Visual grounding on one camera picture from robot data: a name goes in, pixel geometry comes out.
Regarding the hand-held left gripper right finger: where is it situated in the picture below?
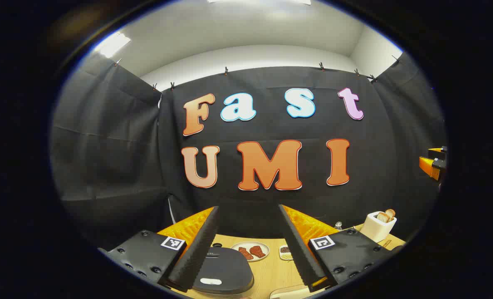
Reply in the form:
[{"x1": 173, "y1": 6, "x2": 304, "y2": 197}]
[{"x1": 278, "y1": 204, "x2": 400, "y2": 291}]

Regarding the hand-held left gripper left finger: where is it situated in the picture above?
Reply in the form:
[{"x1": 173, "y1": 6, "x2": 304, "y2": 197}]
[{"x1": 98, "y1": 206, "x2": 221, "y2": 292}]

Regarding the black rice cooker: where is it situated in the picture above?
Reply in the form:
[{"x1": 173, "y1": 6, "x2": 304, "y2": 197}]
[{"x1": 192, "y1": 244, "x2": 255, "y2": 295}]

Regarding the clear rice bowl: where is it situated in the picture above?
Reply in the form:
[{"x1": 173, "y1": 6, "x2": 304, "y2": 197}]
[{"x1": 270, "y1": 286, "x2": 310, "y2": 299}]

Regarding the round white plate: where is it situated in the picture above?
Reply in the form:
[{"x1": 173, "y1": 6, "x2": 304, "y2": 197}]
[{"x1": 231, "y1": 242, "x2": 270, "y2": 262}]

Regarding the white toaster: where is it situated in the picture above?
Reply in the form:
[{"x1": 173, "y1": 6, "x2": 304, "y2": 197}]
[{"x1": 360, "y1": 211, "x2": 397, "y2": 243}]

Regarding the black backdrop cloth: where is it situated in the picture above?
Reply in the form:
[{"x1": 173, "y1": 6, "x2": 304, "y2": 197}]
[{"x1": 50, "y1": 52, "x2": 448, "y2": 250}]

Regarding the ceiling light panel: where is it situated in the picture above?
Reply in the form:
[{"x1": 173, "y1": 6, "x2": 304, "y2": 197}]
[{"x1": 95, "y1": 32, "x2": 131, "y2": 59}]

